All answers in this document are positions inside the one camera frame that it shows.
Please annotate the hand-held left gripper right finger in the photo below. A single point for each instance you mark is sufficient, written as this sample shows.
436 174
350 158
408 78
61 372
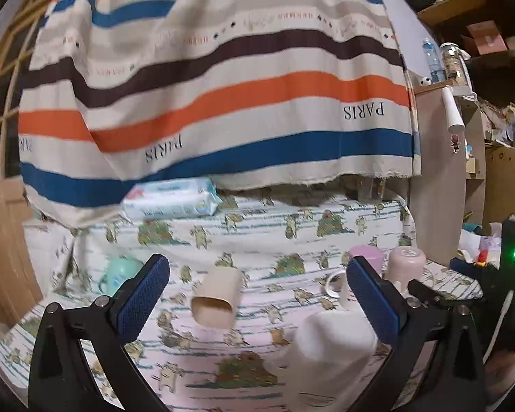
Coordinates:
373 300

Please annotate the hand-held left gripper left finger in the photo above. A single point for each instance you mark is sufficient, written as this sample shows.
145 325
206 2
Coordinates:
143 300

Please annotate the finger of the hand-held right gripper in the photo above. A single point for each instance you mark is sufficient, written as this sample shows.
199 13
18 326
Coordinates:
427 292
467 267

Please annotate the beige square cup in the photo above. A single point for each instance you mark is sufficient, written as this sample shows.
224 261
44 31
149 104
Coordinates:
216 298

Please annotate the teal cup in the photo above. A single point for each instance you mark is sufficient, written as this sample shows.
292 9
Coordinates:
122 272

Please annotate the pink cup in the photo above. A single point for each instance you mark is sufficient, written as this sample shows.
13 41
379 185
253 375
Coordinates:
405 264

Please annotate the purple cup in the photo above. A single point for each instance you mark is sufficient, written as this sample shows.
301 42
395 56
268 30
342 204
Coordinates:
369 255

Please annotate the white cup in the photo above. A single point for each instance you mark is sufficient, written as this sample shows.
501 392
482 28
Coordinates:
326 352

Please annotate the person's right hand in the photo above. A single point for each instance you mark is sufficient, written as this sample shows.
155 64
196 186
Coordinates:
504 364

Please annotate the white mug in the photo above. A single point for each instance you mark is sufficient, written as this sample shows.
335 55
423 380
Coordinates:
341 292

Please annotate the wooden cabinet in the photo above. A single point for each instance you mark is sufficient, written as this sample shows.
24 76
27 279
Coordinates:
437 189

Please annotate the cardboard box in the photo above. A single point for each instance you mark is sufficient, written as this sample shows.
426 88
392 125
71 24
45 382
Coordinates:
508 184

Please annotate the wet wipes pack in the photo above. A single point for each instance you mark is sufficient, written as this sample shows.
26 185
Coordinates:
171 201

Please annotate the cartoon figure sticker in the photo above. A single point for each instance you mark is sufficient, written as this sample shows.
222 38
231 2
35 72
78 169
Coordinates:
455 142

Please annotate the bear print bed sheet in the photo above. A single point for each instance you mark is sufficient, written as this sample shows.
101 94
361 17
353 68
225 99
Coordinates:
261 234

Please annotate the small soccer ball toy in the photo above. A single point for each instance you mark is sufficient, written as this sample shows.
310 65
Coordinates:
425 80

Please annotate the glass jar with lid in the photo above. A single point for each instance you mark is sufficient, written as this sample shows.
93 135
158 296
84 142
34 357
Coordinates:
452 62

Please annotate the clear water bottle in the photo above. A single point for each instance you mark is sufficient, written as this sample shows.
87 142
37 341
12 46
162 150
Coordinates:
432 60

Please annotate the striped blanket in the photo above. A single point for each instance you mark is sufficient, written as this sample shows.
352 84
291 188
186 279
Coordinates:
223 94

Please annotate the pink box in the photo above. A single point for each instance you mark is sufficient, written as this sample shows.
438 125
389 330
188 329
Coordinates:
487 36

